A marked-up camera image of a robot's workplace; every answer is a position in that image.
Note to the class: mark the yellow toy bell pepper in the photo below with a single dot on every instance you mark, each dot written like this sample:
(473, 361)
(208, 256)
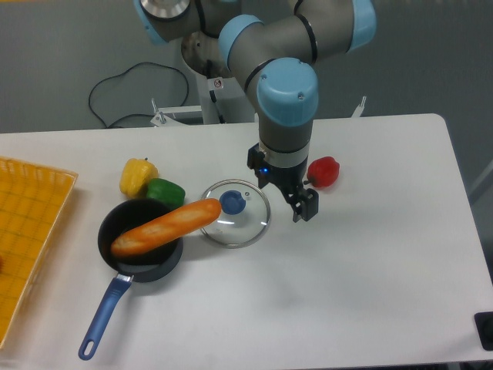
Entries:
(135, 177)

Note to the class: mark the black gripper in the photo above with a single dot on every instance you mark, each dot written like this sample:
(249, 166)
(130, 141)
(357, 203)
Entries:
(285, 171)

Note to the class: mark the red toy bell pepper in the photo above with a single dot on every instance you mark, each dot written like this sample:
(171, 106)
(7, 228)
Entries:
(323, 172)

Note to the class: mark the green toy bell pepper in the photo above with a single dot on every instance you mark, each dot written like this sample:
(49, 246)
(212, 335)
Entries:
(167, 192)

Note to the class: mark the toy baguette bread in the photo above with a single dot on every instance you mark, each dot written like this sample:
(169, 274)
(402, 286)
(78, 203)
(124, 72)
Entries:
(167, 228)

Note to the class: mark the black saucepan blue handle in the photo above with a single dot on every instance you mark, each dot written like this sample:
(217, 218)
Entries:
(145, 268)

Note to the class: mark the black object at table corner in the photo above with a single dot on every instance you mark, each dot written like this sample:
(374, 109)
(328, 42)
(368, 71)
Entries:
(484, 325)

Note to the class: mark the yellow woven basket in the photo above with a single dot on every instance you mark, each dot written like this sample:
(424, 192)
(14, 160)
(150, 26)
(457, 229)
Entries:
(33, 197)

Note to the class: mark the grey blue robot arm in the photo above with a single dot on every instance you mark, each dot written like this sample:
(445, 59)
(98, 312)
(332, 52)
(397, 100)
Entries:
(165, 21)

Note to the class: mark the glass pot lid blue knob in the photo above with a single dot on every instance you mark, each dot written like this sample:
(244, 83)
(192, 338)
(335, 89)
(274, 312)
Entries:
(245, 214)

